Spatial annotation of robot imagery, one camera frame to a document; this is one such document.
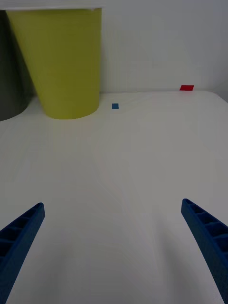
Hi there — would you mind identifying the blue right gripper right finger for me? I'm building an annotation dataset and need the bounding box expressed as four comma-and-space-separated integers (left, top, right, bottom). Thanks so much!
180, 198, 228, 304

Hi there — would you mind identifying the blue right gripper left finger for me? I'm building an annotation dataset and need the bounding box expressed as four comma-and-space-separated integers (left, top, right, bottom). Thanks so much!
0, 202, 46, 304

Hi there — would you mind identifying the grey plastic waste bin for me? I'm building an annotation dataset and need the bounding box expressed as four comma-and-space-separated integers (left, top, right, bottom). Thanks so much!
0, 9, 37, 122

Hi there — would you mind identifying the yellow-green plastic waste bin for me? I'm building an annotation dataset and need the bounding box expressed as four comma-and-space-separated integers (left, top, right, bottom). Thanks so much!
5, 8, 103, 120

